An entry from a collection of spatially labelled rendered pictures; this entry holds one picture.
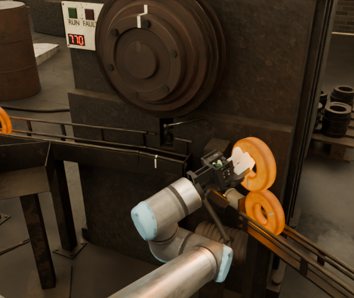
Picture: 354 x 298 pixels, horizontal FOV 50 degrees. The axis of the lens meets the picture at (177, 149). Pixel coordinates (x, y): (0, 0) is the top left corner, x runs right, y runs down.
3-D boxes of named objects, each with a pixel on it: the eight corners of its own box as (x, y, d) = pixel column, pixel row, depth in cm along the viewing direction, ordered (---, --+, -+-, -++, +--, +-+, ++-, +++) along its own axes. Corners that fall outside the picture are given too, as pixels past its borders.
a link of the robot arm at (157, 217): (132, 225, 101) (123, 203, 94) (171, 200, 105) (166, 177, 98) (151, 250, 95) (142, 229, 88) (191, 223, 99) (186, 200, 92)
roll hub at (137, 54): (115, 90, 139) (108, 9, 125) (186, 103, 129) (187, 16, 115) (106, 96, 134) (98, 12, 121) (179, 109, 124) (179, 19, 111)
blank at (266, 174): (239, 129, 111) (230, 132, 110) (279, 146, 99) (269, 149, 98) (238, 177, 118) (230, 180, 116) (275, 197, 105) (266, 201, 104)
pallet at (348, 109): (199, 131, 328) (200, 82, 306) (230, 99, 391) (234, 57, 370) (350, 163, 282) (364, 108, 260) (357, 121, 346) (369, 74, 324)
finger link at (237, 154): (253, 141, 104) (227, 158, 101) (256, 158, 107) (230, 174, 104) (246, 137, 106) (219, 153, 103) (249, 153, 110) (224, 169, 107)
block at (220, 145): (209, 186, 158) (212, 135, 146) (228, 191, 155) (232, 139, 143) (200, 201, 149) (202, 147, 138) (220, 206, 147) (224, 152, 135)
